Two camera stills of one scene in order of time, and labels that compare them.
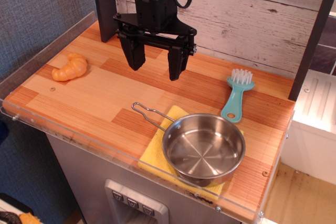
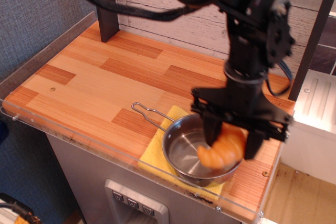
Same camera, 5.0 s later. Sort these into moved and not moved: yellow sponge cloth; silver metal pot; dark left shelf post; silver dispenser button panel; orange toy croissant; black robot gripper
Moved: orange toy croissant; black robot gripper
Not moved: dark left shelf post; yellow sponge cloth; silver dispenser button panel; silver metal pot
